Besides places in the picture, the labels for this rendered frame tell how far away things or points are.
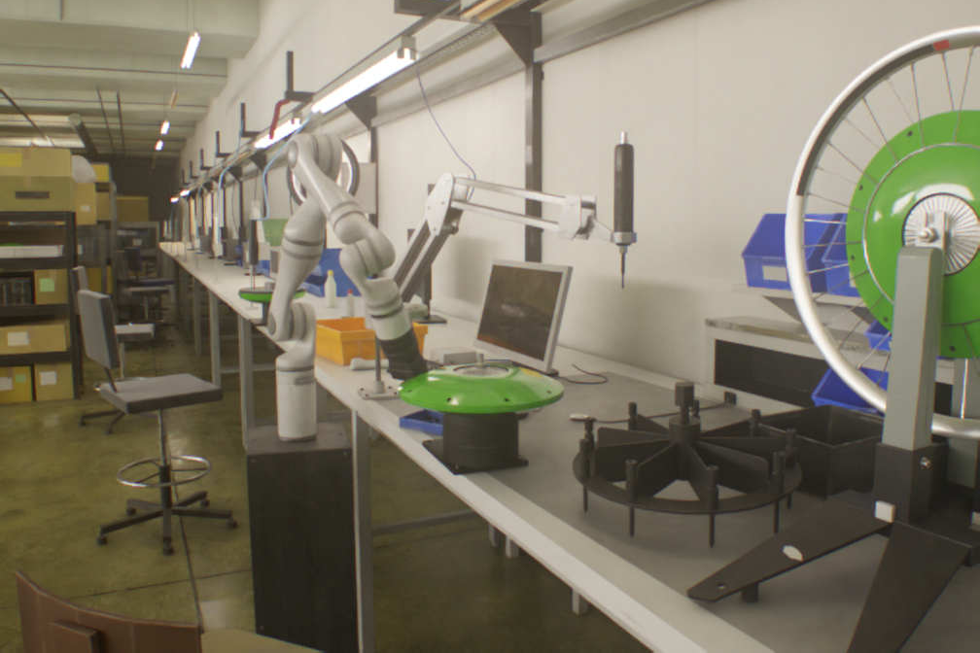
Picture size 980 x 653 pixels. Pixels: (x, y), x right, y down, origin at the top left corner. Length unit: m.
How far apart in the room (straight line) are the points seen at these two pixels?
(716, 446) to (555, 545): 0.29
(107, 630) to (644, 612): 0.65
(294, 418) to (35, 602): 0.86
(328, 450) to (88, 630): 0.87
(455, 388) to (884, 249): 0.72
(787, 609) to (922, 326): 0.37
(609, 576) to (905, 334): 0.48
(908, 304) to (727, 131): 1.25
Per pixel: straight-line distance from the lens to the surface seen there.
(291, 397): 1.84
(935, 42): 1.12
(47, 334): 6.58
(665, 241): 2.36
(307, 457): 1.80
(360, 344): 2.45
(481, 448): 1.39
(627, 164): 1.44
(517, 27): 3.06
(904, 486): 1.03
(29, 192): 6.54
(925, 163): 1.08
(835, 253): 1.68
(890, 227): 1.09
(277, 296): 1.78
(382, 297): 1.46
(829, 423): 1.61
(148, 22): 9.88
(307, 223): 1.69
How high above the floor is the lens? 1.37
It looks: 5 degrees down
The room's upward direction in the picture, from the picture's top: straight up
